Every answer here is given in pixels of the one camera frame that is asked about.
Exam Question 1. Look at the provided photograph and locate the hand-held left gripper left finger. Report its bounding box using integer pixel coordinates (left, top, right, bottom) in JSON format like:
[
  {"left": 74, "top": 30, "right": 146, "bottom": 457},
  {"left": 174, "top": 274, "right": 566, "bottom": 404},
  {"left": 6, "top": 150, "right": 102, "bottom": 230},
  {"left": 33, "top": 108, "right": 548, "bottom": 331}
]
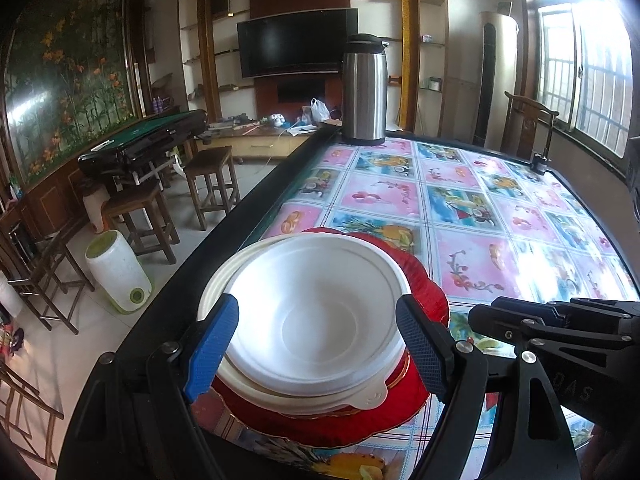
[{"left": 55, "top": 293, "right": 240, "bottom": 480}]

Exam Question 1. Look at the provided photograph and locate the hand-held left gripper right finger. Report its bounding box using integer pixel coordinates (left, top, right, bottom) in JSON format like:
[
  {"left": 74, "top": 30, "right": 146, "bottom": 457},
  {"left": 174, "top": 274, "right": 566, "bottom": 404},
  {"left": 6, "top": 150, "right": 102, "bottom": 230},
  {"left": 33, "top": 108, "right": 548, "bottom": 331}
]
[{"left": 395, "top": 294, "right": 593, "bottom": 480}]

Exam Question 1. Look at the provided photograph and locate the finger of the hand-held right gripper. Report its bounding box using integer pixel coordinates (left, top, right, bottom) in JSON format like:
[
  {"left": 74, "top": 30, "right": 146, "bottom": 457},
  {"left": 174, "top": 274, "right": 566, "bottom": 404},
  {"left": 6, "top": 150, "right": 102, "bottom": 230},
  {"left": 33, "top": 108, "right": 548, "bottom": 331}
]
[
  {"left": 547, "top": 298, "right": 640, "bottom": 320},
  {"left": 468, "top": 297, "right": 640, "bottom": 359}
]

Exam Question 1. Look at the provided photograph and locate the white foam bowl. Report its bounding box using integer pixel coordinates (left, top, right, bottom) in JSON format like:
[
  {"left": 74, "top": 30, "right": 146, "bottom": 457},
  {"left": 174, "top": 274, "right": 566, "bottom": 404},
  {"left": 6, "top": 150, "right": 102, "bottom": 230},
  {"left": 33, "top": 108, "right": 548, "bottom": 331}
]
[
  {"left": 196, "top": 237, "right": 401, "bottom": 408},
  {"left": 220, "top": 234, "right": 412, "bottom": 403}
]

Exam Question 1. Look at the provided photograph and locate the cream plastic bowl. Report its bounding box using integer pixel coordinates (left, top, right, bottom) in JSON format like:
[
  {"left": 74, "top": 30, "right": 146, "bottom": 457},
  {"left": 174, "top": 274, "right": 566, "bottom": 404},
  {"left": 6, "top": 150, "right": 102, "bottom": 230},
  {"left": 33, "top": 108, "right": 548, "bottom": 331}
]
[{"left": 215, "top": 360, "right": 389, "bottom": 417}]

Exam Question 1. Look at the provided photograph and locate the printed checked tablecloth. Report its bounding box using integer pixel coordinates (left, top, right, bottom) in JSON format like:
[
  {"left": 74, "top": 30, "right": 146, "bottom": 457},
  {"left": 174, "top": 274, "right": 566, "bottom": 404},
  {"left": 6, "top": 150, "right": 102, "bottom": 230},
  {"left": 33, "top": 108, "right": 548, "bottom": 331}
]
[{"left": 192, "top": 140, "right": 640, "bottom": 480}]

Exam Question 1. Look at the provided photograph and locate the black-rimmed table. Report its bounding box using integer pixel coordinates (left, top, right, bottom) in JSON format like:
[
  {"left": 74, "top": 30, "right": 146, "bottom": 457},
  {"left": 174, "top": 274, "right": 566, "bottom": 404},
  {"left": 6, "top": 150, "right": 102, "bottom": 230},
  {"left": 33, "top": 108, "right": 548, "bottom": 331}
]
[{"left": 55, "top": 125, "right": 640, "bottom": 480}]

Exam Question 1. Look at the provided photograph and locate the white plastic bucket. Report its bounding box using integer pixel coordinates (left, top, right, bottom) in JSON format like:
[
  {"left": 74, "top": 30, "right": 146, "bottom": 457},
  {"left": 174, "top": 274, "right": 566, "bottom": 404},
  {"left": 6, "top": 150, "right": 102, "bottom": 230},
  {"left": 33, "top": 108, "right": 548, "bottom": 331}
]
[{"left": 85, "top": 230, "right": 153, "bottom": 313}]

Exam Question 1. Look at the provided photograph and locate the brown wooden stool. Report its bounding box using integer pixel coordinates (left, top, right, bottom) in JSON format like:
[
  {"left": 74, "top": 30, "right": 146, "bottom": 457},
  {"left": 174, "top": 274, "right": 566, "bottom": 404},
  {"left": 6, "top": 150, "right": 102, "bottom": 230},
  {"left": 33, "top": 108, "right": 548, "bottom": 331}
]
[
  {"left": 102, "top": 180, "right": 178, "bottom": 266},
  {"left": 185, "top": 146, "right": 241, "bottom": 231}
]

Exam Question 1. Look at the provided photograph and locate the dark slatted wooden chair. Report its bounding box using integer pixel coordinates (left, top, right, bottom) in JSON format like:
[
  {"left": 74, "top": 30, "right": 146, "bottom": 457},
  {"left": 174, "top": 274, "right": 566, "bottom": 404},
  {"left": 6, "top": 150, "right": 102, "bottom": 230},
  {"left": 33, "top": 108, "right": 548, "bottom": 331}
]
[{"left": 0, "top": 210, "right": 96, "bottom": 336}]

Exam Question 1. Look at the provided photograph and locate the wooden television cabinet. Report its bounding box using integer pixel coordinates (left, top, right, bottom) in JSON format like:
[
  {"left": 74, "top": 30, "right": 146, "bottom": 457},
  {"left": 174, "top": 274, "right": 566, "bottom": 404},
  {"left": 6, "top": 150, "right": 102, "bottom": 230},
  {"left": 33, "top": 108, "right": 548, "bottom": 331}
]
[{"left": 197, "top": 119, "right": 321, "bottom": 161}]

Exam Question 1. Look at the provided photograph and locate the window with metal grille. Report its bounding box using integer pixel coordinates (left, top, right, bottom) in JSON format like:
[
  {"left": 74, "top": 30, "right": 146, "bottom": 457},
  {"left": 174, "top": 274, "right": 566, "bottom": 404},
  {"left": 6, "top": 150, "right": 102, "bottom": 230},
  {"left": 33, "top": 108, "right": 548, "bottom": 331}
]
[{"left": 535, "top": 0, "right": 640, "bottom": 161}]

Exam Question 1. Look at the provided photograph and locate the green mahjong table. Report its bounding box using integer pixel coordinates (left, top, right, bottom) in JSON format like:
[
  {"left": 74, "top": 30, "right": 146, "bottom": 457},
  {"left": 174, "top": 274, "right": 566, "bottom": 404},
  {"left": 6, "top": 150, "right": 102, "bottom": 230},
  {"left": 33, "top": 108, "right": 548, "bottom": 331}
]
[{"left": 77, "top": 108, "right": 208, "bottom": 181}]

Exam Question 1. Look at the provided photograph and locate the tall standing air conditioner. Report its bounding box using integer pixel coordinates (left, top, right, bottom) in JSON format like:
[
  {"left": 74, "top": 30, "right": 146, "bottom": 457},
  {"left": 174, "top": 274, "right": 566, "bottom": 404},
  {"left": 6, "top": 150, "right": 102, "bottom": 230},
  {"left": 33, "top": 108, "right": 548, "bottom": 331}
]
[{"left": 472, "top": 10, "right": 521, "bottom": 151}]

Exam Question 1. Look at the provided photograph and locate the stainless steel thermos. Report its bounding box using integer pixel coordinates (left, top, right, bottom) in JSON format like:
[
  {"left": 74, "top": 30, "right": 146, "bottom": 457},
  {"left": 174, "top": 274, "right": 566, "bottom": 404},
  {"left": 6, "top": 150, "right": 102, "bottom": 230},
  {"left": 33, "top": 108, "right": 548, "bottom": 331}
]
[{"left": 341, "top": 33, "right": 390, "bottom": 145}]

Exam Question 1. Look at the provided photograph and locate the black flat television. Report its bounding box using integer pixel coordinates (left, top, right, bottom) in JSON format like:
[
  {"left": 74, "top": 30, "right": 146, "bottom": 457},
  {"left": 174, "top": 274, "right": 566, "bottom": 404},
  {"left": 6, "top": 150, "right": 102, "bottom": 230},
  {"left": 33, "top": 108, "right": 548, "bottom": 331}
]
[{"left": 236, "top": 8, "right": 359, "bottom": 79}]

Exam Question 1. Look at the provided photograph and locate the wooden wall shelf unit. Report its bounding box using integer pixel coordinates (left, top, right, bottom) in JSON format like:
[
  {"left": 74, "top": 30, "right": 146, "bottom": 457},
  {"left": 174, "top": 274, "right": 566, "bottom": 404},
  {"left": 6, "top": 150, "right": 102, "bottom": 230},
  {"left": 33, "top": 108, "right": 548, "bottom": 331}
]
[{"left": 177, "top": 0, "right": 451, "bottom": 131}]

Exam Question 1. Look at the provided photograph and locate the floral wall mural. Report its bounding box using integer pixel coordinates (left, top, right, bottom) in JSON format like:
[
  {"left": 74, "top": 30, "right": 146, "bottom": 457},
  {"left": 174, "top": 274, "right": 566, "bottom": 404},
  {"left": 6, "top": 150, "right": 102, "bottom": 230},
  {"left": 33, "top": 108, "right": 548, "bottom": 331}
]
[{"left": 2, "top": 0, "right": 136, "bottom": 193}]

